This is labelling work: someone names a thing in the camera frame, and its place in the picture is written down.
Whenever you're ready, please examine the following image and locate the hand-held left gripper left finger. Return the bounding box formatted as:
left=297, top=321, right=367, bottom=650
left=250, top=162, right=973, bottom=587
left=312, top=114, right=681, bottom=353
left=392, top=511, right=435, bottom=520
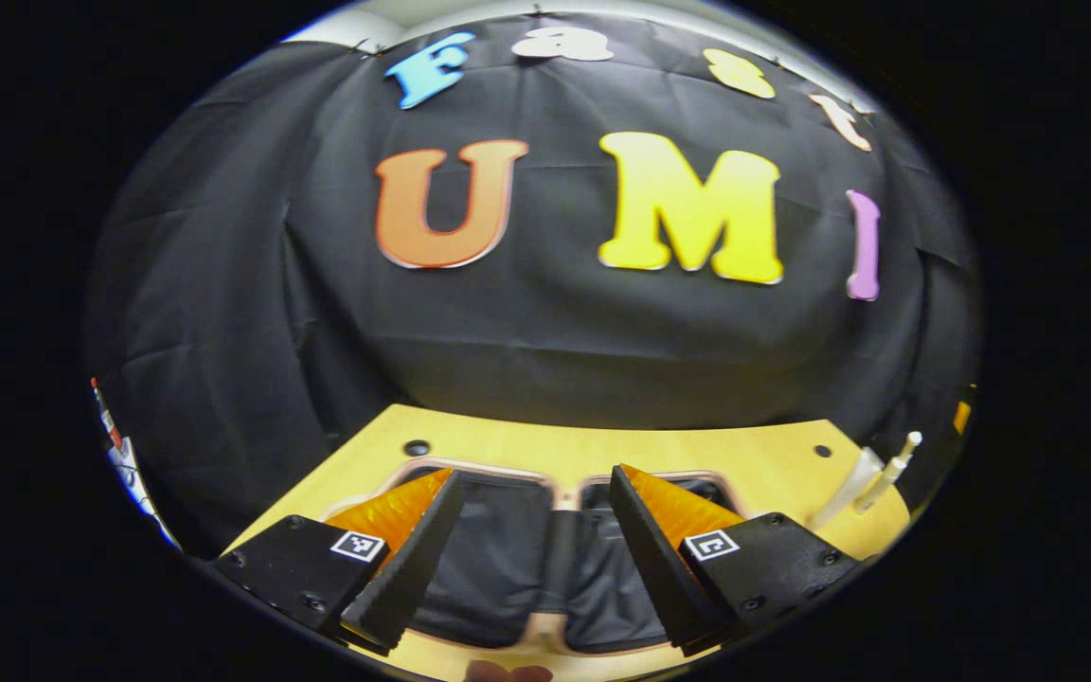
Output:
left=209, top=468, right=467, bottom=656

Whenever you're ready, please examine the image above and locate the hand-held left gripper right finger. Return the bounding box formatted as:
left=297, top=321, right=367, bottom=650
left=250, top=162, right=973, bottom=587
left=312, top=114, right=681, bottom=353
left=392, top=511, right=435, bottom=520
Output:
left=608, top=464, right=864, bottom=657

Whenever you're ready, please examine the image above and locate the white tube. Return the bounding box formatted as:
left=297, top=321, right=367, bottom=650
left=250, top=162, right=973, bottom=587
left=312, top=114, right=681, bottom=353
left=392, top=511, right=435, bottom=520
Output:
left=809, top=447, right=885, bottom=531

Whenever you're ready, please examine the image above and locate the black backdrop cloth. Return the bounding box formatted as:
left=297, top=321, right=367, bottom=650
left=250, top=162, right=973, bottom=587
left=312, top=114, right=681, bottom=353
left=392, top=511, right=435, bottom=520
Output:
left=81, top=9, right=982, bottom=560

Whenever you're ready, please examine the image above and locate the white printed object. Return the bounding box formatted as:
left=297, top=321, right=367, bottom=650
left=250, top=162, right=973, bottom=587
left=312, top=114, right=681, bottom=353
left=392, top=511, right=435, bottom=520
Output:
left=89, top=377, right=182, bottom=552

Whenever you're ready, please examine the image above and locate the white pump bottle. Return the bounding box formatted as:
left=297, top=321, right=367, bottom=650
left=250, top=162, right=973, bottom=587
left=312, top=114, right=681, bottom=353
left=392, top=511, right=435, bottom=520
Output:
left=853, top=431, right=923, bottom=514

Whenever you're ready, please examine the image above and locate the beige suitcase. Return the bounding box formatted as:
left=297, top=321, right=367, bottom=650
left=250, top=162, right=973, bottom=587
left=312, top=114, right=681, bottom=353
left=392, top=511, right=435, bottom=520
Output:
left=323, top=457, right=774, bottom=659

